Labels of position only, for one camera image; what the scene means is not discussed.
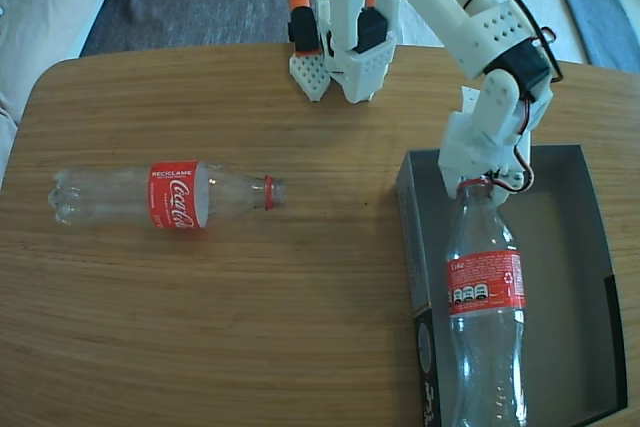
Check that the clear bottle nutrition marks label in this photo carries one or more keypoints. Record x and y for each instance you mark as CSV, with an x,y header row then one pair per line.
x,y
485,287

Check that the blue fabric strip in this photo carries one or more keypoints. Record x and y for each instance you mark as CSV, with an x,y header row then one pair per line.
x,y
600,12

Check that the white sofa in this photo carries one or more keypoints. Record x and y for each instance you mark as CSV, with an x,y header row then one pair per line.
x,y
45,22

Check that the flat white camera plate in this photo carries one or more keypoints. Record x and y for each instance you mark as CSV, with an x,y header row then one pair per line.
x,y
469,102

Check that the grey cardboard box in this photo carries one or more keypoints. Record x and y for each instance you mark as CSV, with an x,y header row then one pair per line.
x,y
565,247

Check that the clear bottle script logo label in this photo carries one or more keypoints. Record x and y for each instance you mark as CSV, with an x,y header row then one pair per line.
x,y
172,194

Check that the white rug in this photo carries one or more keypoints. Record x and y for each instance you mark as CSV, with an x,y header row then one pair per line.
x,y
415,37

